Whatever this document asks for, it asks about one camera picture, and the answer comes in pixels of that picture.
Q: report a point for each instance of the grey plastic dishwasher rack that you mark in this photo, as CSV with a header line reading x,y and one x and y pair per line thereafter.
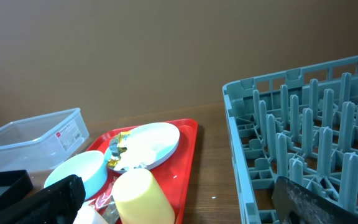
x,y
300,123

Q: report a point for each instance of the clear plastic waste bin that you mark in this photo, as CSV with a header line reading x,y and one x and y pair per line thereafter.
x,y
41,142

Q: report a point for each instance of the yellow foil wrapper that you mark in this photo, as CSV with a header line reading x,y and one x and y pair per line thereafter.
x,y
117,145

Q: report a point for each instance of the white pink plastic cup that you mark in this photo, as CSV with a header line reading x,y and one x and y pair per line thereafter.
x,y
88,215

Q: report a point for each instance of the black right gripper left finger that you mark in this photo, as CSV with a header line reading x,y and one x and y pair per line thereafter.
x,y
57,203

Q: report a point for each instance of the white tissue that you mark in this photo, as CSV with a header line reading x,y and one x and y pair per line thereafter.
x,y
142,151

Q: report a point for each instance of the yellow plastic cup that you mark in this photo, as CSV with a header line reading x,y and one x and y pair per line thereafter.
x,y
139,199

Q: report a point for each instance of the red plastic tray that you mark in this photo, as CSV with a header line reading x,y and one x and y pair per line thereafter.
x,y
173,175

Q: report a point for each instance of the light blue round plate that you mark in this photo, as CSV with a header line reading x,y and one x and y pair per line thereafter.
x,y
166,130

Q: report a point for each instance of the red snack wrapper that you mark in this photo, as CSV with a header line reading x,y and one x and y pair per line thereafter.
x,y
105,205

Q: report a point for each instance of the black plastic tray bin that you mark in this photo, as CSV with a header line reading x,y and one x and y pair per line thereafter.
x,y
14,186

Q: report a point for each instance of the light blue bowl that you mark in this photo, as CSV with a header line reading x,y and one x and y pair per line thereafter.
x,y
89,165

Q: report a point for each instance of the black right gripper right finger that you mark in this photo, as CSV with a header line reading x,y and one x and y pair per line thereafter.
x,y
296,204

